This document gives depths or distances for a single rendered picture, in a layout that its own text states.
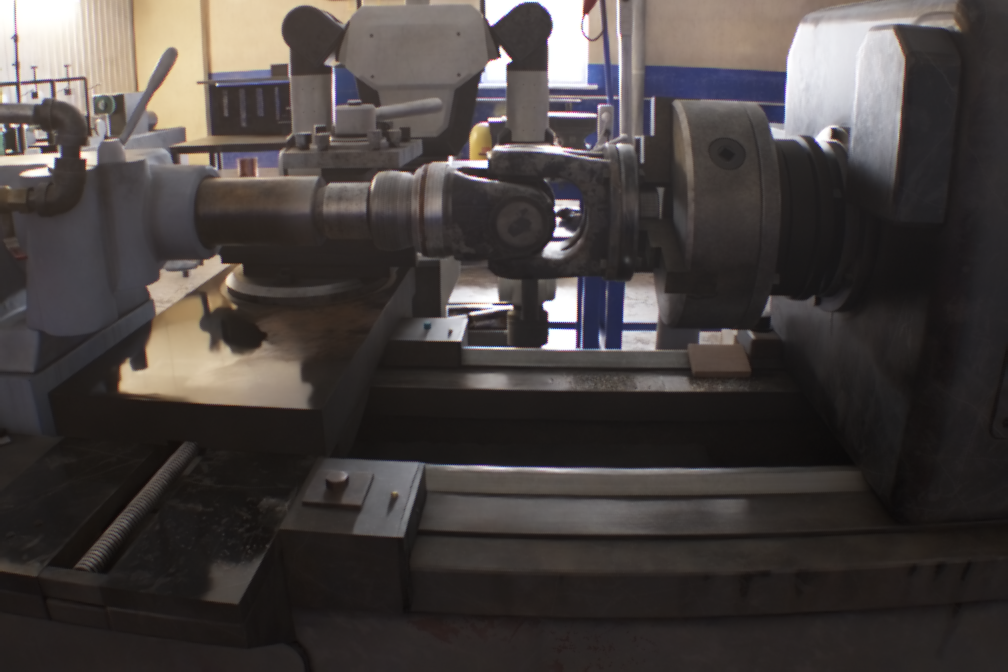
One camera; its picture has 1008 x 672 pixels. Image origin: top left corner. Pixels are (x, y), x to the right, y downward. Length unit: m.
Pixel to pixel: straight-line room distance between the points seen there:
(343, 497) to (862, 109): 0.58
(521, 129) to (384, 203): 0.77
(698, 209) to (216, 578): 0.53
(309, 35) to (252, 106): 3.77
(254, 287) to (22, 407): 0.37
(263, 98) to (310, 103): 3.71
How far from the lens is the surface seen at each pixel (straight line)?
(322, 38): 1.54
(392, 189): 0.81
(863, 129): 0.72
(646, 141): 0.83
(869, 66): 0.72
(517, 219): 0.77
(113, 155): 0.87
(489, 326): 2.90
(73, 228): 0.85
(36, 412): 0.94
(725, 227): 0.73
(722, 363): 1.08
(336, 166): 1.05
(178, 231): 0.88
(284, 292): 1.08
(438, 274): 1.55
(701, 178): 0.73
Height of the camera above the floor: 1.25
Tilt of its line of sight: 17 degrees down
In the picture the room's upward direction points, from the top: straight up
